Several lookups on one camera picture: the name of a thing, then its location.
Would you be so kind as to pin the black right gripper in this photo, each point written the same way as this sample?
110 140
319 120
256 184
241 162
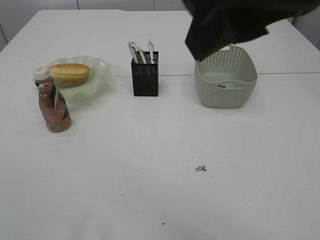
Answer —
218 23

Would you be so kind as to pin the pink white paper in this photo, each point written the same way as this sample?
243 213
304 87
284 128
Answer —
230 84

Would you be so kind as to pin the grey grip white pen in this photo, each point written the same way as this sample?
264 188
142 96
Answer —
151 51

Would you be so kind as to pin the cream grip white pen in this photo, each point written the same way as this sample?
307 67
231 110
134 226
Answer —
141 52

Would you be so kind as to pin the lilac grip white pen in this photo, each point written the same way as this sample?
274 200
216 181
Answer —
133 52

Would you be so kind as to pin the golden bread roll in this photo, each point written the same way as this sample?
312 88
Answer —
69 74

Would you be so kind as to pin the brown Nescafe coffee bottle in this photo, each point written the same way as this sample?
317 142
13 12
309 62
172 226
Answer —
52 104

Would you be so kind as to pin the pale green plastic basket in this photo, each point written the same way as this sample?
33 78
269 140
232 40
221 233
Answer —
225 79

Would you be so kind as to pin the black mesh pen holder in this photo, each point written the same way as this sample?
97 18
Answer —
145 77

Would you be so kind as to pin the frosted green glass plate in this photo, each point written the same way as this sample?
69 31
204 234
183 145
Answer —
100 75

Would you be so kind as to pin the tiny grey paper scrap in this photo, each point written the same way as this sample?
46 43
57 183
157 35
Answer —
201 168

